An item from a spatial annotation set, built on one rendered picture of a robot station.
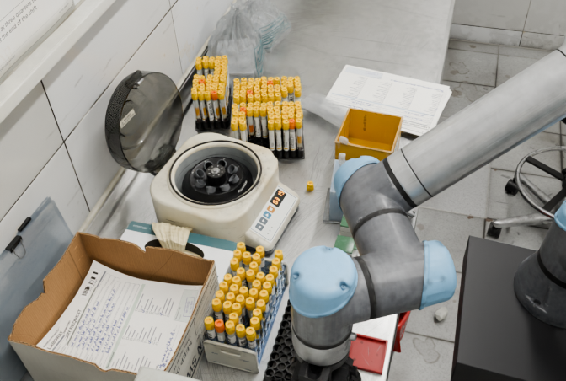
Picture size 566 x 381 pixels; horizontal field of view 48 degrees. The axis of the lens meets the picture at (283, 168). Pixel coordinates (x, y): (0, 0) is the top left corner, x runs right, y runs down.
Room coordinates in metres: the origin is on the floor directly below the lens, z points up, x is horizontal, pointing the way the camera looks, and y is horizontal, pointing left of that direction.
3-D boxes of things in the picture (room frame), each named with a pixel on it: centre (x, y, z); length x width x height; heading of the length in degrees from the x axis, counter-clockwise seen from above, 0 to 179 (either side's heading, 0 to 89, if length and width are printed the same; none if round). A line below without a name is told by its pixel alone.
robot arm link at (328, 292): (0.43, -0.04, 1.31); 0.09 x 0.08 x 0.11; 101
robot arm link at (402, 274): (0.46, -0.13, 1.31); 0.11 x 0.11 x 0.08; 11
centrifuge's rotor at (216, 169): (0.98, 0.14, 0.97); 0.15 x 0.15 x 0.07
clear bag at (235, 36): (1.52, 0.12, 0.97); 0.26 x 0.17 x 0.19; 178
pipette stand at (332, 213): (0.96, -0.13, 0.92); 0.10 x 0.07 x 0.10; 168
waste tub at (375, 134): (1.11, -0.21, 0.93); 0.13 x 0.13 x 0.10; 69
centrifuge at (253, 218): (0.97, 0.13, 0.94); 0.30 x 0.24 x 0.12; 63
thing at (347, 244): (0.80, -0.12, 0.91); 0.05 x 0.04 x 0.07; 72
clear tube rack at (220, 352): (0.68, 0.08, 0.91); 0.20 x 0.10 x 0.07; 162
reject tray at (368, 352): (0.60, -0.14, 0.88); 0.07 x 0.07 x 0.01; 72
